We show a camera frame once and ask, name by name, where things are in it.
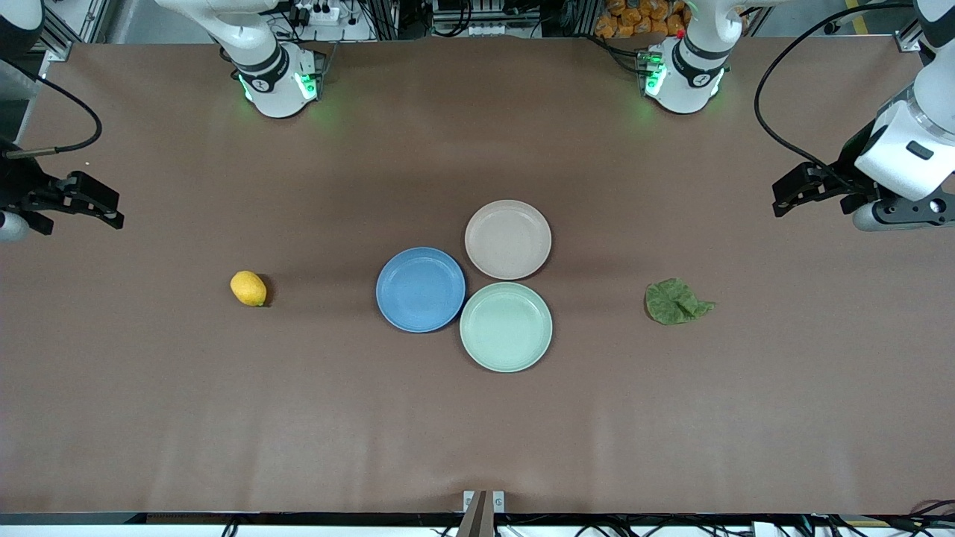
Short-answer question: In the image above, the yellow lemon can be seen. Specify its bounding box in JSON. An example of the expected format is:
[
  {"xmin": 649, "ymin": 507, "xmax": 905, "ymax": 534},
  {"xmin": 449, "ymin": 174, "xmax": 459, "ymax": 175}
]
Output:
[{"xmin": 230, "ymin": 270, "xmax": 268, "ymax": 307}]

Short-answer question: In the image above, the green lettuce leaf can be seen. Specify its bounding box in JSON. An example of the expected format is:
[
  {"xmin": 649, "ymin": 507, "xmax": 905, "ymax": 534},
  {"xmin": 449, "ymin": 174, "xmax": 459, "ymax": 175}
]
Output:
[{"xmin": 645, "ymin": 278, "xmax": 716, "ymax": 326}]

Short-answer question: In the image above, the bag of orange items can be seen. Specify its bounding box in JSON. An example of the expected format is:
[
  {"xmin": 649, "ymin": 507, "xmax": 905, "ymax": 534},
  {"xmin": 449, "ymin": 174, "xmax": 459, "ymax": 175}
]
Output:
[{"xmin": 595, "ymin": 0, "xmax": 691, "ymax": 40}]

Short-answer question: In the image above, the white power strip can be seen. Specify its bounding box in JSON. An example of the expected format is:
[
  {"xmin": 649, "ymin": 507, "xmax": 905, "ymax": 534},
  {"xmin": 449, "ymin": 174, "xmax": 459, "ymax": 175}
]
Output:
[{"xmin": 287, "ymin": 0, "xmax": 351, "ymax": 28}]

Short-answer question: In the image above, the beige plate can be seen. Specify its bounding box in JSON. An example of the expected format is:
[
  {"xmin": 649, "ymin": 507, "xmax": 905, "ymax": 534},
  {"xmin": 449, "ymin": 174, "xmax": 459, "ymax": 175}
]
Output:
[{"xmin": 464, "ymin": 199, "xmax": 553, "ymax": 281}]

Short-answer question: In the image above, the blue plate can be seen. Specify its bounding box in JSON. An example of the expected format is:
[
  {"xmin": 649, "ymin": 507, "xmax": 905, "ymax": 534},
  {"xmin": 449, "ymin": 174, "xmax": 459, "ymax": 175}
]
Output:
[{"xmin": 375, "ymin": 247, "xmax": 466, "ymax": 333}]

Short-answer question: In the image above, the light green plate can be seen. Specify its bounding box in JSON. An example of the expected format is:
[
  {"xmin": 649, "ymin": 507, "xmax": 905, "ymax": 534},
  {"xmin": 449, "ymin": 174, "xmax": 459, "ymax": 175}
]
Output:
[{"xmin": 459, "ymin": 281, "xmax": 554, "ymax": 374}]

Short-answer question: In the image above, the white electronics box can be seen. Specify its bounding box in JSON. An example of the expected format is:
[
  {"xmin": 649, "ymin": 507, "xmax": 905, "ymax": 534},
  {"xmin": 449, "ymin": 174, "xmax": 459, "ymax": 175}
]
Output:
[{"xmin": 431, "ymin": 0, "xmax": 539, "ymax": 38}]

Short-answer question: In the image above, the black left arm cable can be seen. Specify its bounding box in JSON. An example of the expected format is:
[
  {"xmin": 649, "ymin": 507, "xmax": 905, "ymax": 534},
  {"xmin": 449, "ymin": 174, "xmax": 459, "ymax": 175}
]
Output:
[{"xmin": 754, "ymin": 0, "xmax": 917, "ymax": 183}]

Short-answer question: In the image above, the aluminium frame profile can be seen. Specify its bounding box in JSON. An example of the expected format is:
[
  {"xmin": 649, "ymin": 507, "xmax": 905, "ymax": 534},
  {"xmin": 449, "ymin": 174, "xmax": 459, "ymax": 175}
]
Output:
[
  {"xmin": 895, "ymin": 15, "xmax": 926, "ymax": 53},
  {"xmin": 34, "ymin": 0, "xmax": 73, "ymax": 62}
]

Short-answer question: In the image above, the grey metal table bracket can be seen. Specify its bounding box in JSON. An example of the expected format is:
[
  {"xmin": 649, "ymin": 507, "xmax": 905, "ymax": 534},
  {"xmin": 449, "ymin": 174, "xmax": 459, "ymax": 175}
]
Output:
[{"xmin": 457, "ymin": 490, "xmax": 506, "ymax": 537}]

